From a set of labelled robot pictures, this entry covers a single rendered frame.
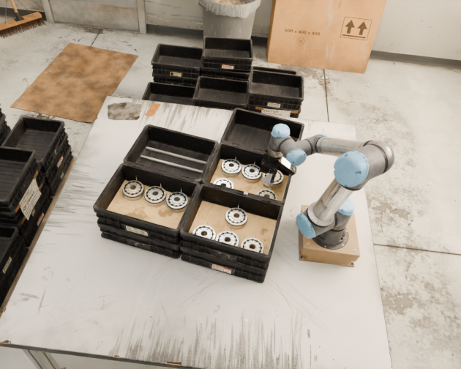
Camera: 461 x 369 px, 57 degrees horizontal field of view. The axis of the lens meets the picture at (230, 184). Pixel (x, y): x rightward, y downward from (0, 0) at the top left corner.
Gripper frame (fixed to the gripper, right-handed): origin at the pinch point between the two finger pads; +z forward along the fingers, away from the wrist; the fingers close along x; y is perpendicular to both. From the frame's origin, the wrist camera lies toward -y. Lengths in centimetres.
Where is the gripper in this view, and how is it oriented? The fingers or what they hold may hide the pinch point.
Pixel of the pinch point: (272, 181)
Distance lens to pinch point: 211.1
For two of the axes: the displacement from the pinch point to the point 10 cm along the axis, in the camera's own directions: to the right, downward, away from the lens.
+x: -2.6, 7.3, -6.4
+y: -9.6, -2.6, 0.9
